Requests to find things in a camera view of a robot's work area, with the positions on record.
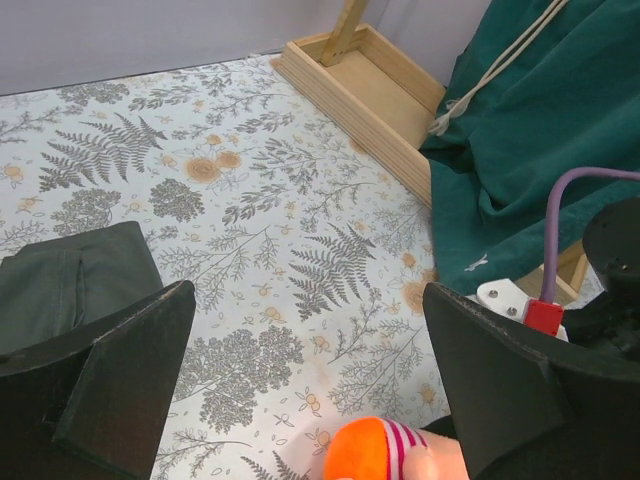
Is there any dark grey cloth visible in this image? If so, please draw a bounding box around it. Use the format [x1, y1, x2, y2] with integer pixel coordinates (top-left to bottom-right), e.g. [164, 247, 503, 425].
[1, 221, 163, 355]

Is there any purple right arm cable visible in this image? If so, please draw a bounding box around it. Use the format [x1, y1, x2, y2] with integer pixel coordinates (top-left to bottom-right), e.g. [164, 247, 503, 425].
[542, 167, 640, 306]

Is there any floral table mat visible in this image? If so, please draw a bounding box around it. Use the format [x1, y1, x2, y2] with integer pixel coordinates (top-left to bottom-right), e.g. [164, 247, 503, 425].
[1, 56, 448, 479]

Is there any dark green garment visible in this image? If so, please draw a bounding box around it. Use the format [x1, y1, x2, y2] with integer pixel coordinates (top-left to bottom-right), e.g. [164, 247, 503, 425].
[418, 0, 640, 299]

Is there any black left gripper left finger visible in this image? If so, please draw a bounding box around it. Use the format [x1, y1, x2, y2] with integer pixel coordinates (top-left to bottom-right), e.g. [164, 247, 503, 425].
[1, 281, 196, 479]

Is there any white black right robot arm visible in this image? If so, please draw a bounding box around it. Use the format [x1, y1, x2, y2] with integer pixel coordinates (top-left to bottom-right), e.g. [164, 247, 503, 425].
[563, 197, 639, 363]

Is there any small orange striped plush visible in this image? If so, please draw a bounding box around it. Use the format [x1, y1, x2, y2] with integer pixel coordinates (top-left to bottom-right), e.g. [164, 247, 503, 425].
[322, 416, 469, 479]

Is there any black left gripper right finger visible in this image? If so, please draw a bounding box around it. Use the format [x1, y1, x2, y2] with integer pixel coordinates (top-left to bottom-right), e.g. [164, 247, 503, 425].
[423, 283, 639, 479]

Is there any wooden clothes rack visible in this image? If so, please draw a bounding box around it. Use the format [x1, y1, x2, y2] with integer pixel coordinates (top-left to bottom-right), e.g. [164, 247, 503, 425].
[278, 1, 587, 305]

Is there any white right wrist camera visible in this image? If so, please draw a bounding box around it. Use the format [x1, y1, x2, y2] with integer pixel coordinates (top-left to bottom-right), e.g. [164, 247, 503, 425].
[475, 279, 569, 342]

